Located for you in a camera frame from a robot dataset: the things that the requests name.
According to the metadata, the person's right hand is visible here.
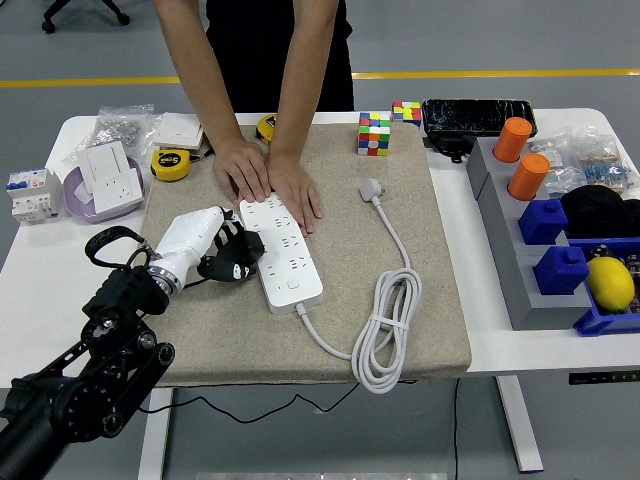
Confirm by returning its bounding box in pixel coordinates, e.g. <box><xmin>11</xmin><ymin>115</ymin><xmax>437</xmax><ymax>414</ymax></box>
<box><xmin>213</xmin><ymin>134</ymin><xmax>274</xmax><ymax>205</ymax></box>

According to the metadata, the person's left hand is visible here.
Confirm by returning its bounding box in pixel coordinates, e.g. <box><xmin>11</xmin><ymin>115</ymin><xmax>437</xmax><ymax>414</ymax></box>
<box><xmin>264</xmin><ymin>147</ymin><xmax>325</xmax><ymax>235</ymax></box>

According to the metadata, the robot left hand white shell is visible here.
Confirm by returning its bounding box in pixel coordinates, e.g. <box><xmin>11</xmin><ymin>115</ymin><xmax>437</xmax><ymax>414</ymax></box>
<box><xmin>152</xmin><ymin>204</ymin><xmax>259</xmax><ymax>294</ymax></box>

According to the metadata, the black plug adapter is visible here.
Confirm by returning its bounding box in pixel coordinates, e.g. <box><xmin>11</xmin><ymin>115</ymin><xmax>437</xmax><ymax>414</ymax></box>
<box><xmin>219</xmin><ymin>227</ymin><xmax>267</xmax><ymax>269</ymax></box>

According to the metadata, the white power strip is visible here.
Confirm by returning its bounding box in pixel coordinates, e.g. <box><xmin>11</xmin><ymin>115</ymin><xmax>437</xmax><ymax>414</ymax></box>
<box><xmin>238</xmin><ymin>193</ymin><xmax>325</xmax><ymax>316</ymax></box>

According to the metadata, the grey-brown mat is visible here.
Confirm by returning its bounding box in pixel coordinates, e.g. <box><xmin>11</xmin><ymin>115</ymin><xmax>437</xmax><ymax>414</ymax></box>
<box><xmin>110</xmin><ymin>122</ymin><xmax>472</xmax><ymax>389</ymax></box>

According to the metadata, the yellow tape measure black label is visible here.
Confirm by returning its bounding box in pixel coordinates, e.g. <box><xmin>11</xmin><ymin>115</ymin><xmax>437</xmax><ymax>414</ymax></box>
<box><xmin>149</xmin><ymin>148</ymin><xmax>193</xmax><ymax>182</ymax></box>

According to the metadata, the purple bowl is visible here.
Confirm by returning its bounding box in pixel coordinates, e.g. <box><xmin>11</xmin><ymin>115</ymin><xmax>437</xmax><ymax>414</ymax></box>
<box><xmin>62</xmin><ymin>155</ymin><xmax>151</xmax><ymax>225</ymax></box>

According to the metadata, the large Rubik's cube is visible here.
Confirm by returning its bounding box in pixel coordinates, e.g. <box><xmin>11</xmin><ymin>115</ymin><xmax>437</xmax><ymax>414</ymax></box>
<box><xmin>356</xmin><ymin>111</ymin><xmax>392</xmax><ymax>157</ymax></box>

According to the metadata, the person's torso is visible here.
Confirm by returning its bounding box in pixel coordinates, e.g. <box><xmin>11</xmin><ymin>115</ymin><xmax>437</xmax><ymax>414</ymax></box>
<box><xmin>204</xmin><ymin>0</ymin><xmax>355</xmax><ymax>114</ymax></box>

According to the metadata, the clear bag of screws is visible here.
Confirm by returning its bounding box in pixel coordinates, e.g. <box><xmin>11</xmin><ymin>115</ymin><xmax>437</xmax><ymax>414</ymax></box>
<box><xmin>62</xmin><ymin>103</ymin><xmax>161</xmax><ymax>164</ymax></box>

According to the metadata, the small Rubik's cube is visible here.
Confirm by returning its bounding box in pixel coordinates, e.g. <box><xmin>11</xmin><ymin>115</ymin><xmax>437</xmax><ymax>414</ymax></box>
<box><xmin>391</xmin><ymin>100</ymin><xmax>423</xmax><ymax>128</ymax></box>

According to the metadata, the black device with clip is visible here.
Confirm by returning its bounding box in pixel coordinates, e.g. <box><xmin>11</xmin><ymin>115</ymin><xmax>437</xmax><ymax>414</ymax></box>
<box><xmin>423</xmin><ymin>132</ymin><xmax>476</xmax><ymax>165</ymax></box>

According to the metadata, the white circuit breaker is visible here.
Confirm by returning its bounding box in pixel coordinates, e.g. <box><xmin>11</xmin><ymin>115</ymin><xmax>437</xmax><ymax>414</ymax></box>
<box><xmin>5</xmin><ymin>168</ymin><xmax>64</xmax><ymax>225</ymax></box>

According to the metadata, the black wrapped box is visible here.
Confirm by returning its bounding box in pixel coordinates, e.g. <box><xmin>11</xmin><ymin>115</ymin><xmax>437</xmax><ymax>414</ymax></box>
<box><xmin>421</xmin><ymin>98</ymin><xmax>539</xmax><ymax>139</ymax></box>

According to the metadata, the white table leg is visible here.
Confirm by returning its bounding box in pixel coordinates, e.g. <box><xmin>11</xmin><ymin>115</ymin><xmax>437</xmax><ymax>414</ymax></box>
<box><xmin>137</xmin><ymin>387</ymin><xmax>175</xmax><ymax>480</ymax></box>
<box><xmin>494</xmin><ymin>374</ymin><xmax>545</xmax><ymax>474</ymax></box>

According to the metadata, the orange cylinder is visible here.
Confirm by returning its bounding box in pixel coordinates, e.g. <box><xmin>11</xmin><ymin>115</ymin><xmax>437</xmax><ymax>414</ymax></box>
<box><xmin>492</xmin><ymin>116</ymin><xmax>533</xmax><ymax>164</ymax></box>
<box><xmin>506</xmin><ymin>152</ymin><xmax>552</xmax><ymax>201</ymax></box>

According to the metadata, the grey block holder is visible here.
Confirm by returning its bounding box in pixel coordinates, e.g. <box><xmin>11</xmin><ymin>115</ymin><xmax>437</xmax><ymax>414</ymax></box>
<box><xmin>465</xmin><ymin>135</ymin><xmax>594</xmax><ymax>332</ymax></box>

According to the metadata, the black office chair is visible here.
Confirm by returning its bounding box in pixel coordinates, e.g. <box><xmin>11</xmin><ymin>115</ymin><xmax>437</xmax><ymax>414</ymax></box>
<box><xmin>41</xmin><ymin>0</ymin><xmax>132</xmax><ymax>35</ymax></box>

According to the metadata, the blue block with knob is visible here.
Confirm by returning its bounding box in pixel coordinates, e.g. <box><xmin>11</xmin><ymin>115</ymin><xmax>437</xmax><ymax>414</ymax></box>
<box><xmin>517</xmin><ymin>198</ymin><xmax>570</xmax><ymax>246</ymax></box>
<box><xmin>531</xmin><ymin>245</ymin><xmax>590</xmax><ymax>297</ymax></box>

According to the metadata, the clear bag of small parts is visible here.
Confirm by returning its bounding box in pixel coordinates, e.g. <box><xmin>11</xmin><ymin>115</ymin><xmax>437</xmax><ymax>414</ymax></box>
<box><xmin>527</xmin><ymin>134</ymin><xmax>584</xmax><ymax>199</ymax></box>

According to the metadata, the black cloth bundle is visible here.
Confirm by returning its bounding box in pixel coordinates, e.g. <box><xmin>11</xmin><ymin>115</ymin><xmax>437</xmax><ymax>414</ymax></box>
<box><xmin>559</xmin><ymin>184</ymin><xmax>640</xmax><ymax>240</ymax></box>

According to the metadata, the clear bag of resistors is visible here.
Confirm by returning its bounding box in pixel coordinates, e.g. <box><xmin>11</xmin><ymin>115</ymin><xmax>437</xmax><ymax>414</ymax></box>
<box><xmin>574</xmin><ymin>124</ymin><xmax>640</xmax><ymax>196</ymax></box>

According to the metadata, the yellow lemon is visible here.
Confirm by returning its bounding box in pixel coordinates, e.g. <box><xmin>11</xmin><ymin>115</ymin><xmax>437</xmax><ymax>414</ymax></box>
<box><xmin>584</xmin><ymin>255</ymin><xmax>636</xmax><ymax>315</ymax></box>

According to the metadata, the blue plastic bin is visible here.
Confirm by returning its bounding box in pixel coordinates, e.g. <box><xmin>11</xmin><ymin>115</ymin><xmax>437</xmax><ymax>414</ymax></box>
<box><xmin>564</xmin><ymin>234</ymin><xmax>640</xmax><ymax>337</ymax></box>

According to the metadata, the black table control panel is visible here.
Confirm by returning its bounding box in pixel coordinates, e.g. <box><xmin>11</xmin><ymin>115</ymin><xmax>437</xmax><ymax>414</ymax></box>
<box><xmin>567</xmin><ymin>370</ymin><xmax>640</xmax><ymax>386</ymax></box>

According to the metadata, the white power cord with plug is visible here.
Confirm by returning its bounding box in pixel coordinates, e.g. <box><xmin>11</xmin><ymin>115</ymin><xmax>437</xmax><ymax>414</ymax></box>
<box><xmin>295</xmin><ymin>177</ymin><xmax>423</xmax><ymax>396</ymax></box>

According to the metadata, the white flat switch panel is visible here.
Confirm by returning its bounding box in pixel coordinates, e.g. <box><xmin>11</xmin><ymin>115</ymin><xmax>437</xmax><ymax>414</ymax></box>
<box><xmin>149</xmin><ymin>112</ymin><xmax>206</xmax><ymax>152</ymax></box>

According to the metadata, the white wall socket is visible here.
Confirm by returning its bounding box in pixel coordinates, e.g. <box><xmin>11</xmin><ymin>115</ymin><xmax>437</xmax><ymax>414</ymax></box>
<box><xmin>91</xmin><ymin>168</ymin><xmax>146</xmax><ymax>211</ymax></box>

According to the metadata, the white switch plate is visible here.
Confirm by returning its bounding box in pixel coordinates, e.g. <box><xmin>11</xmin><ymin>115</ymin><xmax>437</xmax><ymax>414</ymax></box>
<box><xmin>74</xmin><ymin>140</ymin><xmax>132</xmax><ymax>196</ymax></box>

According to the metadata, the thin black adapter cord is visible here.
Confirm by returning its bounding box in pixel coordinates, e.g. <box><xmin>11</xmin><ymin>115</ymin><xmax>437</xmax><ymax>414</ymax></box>
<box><xmin>137</xmin><ymin>277</ymin><xmax>416</xmax><ymax>424</ymax></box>

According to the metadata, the black hanging cable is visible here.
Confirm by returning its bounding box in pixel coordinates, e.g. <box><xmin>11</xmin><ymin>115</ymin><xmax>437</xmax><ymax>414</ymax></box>
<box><xmin>452</xmin><ymin>377</ymin><xmax>461</xmax><ymax>480</ymax></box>

